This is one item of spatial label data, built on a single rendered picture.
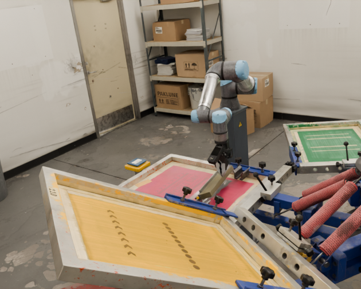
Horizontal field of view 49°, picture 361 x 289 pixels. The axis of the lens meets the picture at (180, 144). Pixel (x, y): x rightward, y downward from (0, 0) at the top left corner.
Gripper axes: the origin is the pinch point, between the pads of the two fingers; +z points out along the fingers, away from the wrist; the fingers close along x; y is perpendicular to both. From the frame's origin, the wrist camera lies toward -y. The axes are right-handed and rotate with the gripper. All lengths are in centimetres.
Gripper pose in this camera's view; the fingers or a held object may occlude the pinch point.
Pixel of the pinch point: (221, 175)
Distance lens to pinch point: 217.5
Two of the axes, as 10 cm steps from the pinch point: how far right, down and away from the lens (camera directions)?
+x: -7.9, -1.4, 6.0
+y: 6.0, -3.6, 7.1
